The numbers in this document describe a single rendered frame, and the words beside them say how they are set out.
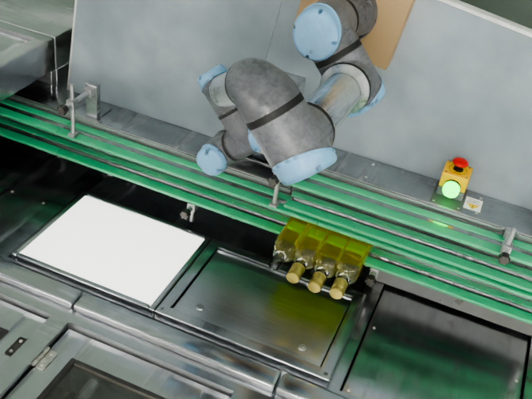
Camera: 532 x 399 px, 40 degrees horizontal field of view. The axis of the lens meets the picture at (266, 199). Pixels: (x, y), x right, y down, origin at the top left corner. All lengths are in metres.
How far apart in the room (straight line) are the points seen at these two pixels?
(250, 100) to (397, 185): 0.77
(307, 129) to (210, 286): 0.77
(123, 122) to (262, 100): 1.02
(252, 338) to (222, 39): 0.82
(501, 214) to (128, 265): 0.99
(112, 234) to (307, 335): 0.63
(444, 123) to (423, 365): 0.62
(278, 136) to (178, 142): 0.91
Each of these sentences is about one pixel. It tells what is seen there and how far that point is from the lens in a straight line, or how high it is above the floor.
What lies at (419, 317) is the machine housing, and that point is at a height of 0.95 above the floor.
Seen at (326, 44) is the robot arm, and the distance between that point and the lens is 1.65.
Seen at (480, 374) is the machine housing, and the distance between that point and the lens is 1.97.
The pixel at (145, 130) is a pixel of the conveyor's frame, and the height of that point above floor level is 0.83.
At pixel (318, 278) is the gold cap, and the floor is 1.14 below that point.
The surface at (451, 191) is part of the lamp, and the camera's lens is 1.93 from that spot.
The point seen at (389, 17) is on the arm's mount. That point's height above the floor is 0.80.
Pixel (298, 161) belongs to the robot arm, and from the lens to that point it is 1.29.
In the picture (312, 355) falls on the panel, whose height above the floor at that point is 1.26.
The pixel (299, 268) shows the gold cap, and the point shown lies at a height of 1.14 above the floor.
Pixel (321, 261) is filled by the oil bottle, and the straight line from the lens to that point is 1.86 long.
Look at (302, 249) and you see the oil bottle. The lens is 1.87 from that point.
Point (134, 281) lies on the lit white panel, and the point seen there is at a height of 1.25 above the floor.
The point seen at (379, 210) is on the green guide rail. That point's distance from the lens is 1.88.
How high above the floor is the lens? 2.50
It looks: 51 degrees down
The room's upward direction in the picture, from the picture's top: 143 degrees counter-clockwise
